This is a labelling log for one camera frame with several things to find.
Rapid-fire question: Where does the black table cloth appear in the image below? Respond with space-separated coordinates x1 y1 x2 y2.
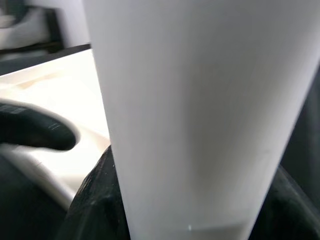
0 43 320 240

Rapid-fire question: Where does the white plastic table leg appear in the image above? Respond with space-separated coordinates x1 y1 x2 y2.
82 0 320 240

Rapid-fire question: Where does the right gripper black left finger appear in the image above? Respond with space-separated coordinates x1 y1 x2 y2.
63 143 132 240

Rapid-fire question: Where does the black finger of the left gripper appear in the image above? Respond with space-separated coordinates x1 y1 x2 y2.
0 99 76 151

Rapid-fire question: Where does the white plastic children table top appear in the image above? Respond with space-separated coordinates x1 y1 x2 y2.
0 48 112 211

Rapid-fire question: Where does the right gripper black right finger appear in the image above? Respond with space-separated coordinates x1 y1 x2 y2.
248 163 320 240

